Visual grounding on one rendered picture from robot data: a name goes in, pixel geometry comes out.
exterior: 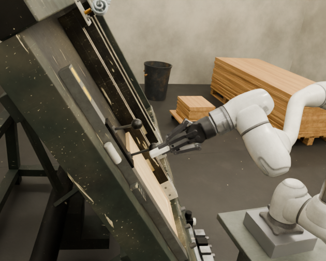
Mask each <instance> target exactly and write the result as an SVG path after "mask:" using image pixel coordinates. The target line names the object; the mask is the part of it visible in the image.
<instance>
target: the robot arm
mask: <svg viewBox="0 0 326 261"><path fill-rule="evenodd" d="M304 107H320V108H321V109H324V110H326V81H322V82H316V83H314V84H311V85H308V86H307V87H305V88H303V89H301V90H299V91H297V92H296V93H294V94H293V95H292V96H291V98H290V99H289V101H288V105H287V110H286V116H285V122H284V128H283V130H280V129H277V128H274V127H272V125H271V124H270V122H269V120H268V117H267V115H269V114H270V113H271V112H272V110H273V108H274V101H273V99H272V97H271V96H270V94H269V93H268V92H267V91H266V90H264V89H255V90H251V91H248V92H246V93H243V94H241V95H238V96H236V97H234V98H233V99H231V100H229V101H228V102H227V103H226V104H224V105H223V106H220V107H219V108H217V109H215V110H213V111H211V112H209V117H208V116H205V117H203V118H201V119H199V120H197V121H192V122H191V121H189V120H188V119H187V118H185V119H184V120H183V122H182V123H181V124H180V125H178V126H177V127H176V128H175V129H173V130H172V131H171V132H169V133H168V134H167V135H166V136H165V137H166V141H165V142H163V143H161V144H159V145H158V147H157V148H155V149H153V150H151V151H150V152H149V153H150V157H151V158H154V157H156V156H158V155H160V154H162V155H165V154H167V153H169V152H171V153H173V154H174V155H177V154H181V153H185V152H190V151H194V150H198V151H200V150H201V144H202V143H203V142H204V141H205V140H207V139H210V138H212V137H214V136H216V134H217V133H218V134H219V135H220V136H221V135H223V134H225V133H227V132H229V131H232V130H233V129H237V131H238V132H239V133H240V135H241V136H242V138H243V140H244V143H245V146H246V148H247V150H248V152H249V154H250V156H251V158H252V159H253V161H254V162H255V164H256V165H257V167H258V168H259V169H260V170H261V171H262V172H263V173H264V174H265V175H267V176H270V177H277V176H280V175H282V174H285V173H287V172H288V171H289V168H290V167H291V158H290V155H289V154H290V151H291V147H292V146H293V145H294V143H295V142H296V140H297V138H298V134H299V130H300V124H301V119H302V114H303V109H304ZM185 127H188V128H187V130H185V131H183V132H182V133H180V134H178V133H179V132H181V131H182V130H183V129H184V128H185ZM177 134H178V135H177ZM193 142H196V143H195V144H191V143H193ZM187 144H190V145H187ZM185 145H187V146H185ZM268 210H269V211H268V212H259V216H260V217H262V218H263V219H264V221H265V222H266V223H267V225H268V226H269V228H270V229H271V230H272V232H273V234H274V235H276V236H279V235H283V234H294V233H301V234H302V233H303V232H304V229H305V230H306V231H308V232H309V233H311V234H313V235H314V236H316V237H318V238H320V239H321V240H324V241H326V176H325V179H324V182H323V185H322V188H321V191H320V194H317V195H315V196H314V197H313V198H312V197H311V196H310V195H309V193H308V192H307V188H306V186H305V185H304V184H303V183H302V182H301V181H299V180H297V179H293V178H288V179H285V180H284V181H282V182H281V183H280V184H279V185H278V186H277V187H276V189H275V191H274V193H273V196H272V199H271V203H270V204H268ZM300 226H301V227H300ZM303 228H304V229H303Z"/></svg>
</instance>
